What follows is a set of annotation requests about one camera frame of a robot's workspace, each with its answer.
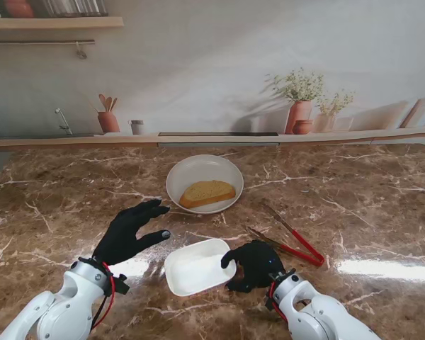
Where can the printed kitchen backdrop banner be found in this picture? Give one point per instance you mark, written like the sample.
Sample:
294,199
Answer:
198,71

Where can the slice of brown bread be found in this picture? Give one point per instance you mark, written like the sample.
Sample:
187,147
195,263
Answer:
207,194

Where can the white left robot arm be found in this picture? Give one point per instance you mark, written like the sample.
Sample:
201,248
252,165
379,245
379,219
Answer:
63,311

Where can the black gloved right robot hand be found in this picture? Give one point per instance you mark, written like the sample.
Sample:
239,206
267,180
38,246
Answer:
260,263

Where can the round white plate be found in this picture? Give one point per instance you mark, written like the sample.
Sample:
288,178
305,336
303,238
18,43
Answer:
205,168

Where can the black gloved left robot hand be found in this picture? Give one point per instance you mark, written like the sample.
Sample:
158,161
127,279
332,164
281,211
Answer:
122,237

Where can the white rectangular bento box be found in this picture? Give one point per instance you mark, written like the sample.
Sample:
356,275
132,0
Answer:
195,269

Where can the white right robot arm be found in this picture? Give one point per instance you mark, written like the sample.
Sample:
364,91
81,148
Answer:
318,315

